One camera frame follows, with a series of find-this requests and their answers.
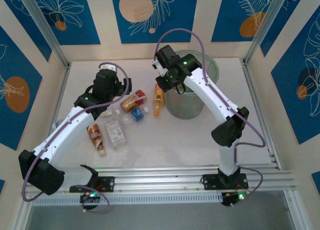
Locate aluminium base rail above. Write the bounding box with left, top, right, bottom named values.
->
left=21, top=165, right=298, bottom=197

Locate translucent green waste bin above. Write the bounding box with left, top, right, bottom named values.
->
left=164, top=49, right=220, bottom=120

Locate red and gold drink carton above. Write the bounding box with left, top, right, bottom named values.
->
left=119, top=89, right=148, bottom=111

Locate tiny clear plastic bottle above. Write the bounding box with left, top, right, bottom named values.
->
left=99, top=110, right=114, bottom=120

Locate white slotted cable duct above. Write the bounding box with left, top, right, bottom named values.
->
left=31, top=191, right=224, bottom=207

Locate yellow orange juice bottle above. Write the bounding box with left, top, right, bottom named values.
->
left=152, top=83, right=166, bottom=117

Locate aluminium side rail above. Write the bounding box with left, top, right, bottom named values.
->
left=37, top=62, right=72, bottom=166
left=240, top=59, right=283, bottom=171

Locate small blue label bottle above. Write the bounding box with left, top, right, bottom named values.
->
left=130, top=106, right=150, bottom=122

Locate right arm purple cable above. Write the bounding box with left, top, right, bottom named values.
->
left=153, top=28, right=266, bottom=198

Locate aluminium frame post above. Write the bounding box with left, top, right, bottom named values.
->
left=16, top=0, right=71, bottom=68
left=243, top=0, right=292, bottom=66

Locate small clear bottle white cap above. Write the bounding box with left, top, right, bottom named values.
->
left=114, top=109, right=132, bottom=126

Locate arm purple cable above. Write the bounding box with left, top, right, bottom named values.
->
left=21, top=62, right=133, bottom=215
left=153, top=28, right=266, bottom=198

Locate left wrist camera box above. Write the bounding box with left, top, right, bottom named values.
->
left=98, top=63, right=118, bottom=73

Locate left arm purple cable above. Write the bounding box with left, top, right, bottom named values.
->
left=21, top=62, right=133, bottom=215

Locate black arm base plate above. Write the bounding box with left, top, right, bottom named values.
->
left=69, top=176, right=116, bottom=194
left=200, top=173, right=250, bottom=191

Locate brown label bottle cream cap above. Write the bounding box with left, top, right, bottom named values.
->
left=86, top=123, right=107, bottom=157

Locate clear square bottle white label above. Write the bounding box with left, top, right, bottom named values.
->
left=103, top=120, right=128, bottom=151

